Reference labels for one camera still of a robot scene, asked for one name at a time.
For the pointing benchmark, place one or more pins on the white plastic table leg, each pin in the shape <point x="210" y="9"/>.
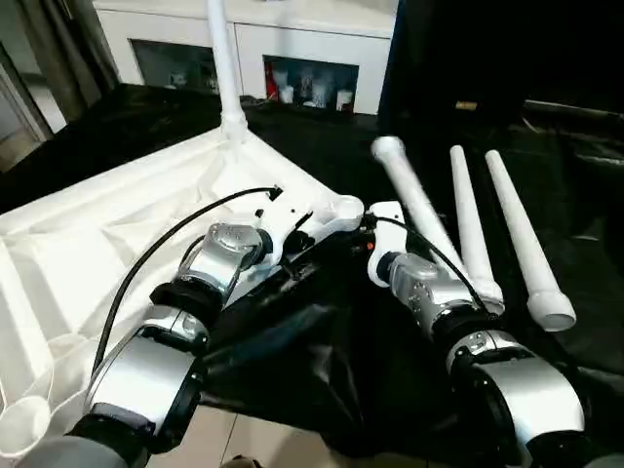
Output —
<point x="409" y="185"/>
<point x="468" y="214"/>
<point x="222" y="58"/>
<point x="522" y="234"/>

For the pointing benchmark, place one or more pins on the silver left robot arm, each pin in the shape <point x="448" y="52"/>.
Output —
<point x="146" y="380"/>

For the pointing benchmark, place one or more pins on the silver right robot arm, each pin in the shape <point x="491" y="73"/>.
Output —
<point x="507" y="380"/>

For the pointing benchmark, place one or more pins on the black mat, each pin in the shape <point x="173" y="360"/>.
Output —
<point x="322" y="370"/>

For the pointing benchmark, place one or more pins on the red bottle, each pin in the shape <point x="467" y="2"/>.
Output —
<point x="272" y="93"/>

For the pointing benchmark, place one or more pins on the white cabinet with glass doors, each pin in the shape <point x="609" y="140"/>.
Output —
<point x="244" y="15"/>

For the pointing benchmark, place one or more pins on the grey curtain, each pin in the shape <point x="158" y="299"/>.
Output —
<point x="68" y="49"/>

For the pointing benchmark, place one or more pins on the dark metal rail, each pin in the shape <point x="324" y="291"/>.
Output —
<point x="575" y="109"/>

